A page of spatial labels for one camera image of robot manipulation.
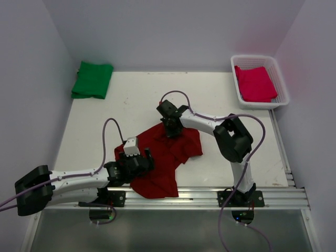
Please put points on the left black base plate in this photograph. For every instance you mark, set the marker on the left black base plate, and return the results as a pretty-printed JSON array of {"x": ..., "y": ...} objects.
[{"x": 115, "y": 198}]

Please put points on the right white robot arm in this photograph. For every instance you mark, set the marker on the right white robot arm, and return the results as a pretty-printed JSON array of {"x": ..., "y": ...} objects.
[{"x": 233, "y": 140}]

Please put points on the dark red t shirt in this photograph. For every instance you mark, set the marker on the dark red t shirt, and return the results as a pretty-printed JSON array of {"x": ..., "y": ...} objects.
[{"x": 168, "y": 154}]

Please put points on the folded green t shirt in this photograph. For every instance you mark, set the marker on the folded green t shirt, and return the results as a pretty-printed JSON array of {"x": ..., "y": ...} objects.
[{"x": 92, "y": 81}]

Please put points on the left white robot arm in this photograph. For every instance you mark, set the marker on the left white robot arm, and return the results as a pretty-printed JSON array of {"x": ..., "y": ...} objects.
[{"x": 42, "y": 187}]

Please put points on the pink red t shirt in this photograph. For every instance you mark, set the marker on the pink red t shirt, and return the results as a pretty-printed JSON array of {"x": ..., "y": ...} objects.
[{"x": 255, "y": 85}]

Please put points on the white plastic basket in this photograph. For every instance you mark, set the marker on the white plastic basket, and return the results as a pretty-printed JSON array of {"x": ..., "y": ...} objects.
[{"x": 247, "y": 62}]

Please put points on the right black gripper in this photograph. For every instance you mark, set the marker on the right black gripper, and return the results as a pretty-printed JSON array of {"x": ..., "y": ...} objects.
[{"x": 170, "y": 133}]

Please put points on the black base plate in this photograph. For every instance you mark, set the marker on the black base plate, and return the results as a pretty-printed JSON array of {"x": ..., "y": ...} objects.
[
  {"x": 115, "y": 198},
  {"x": 225, "y": 198}
]

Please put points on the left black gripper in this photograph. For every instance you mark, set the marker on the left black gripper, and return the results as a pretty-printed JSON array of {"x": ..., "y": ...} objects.
[{"x": 149, "y": 157}]

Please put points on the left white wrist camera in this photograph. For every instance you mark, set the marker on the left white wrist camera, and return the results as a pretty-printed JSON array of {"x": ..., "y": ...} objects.
[{"x": 131, "y": 147}]

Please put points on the aluminium extrusion rail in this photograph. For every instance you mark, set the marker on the aluminium extrusion rail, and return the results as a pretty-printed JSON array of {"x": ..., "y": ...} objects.
[{"x": 282, "y": 198}]

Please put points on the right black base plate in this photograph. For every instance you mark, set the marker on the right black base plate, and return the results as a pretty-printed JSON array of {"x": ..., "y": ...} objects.
[{"x": 225, "y": 198}]

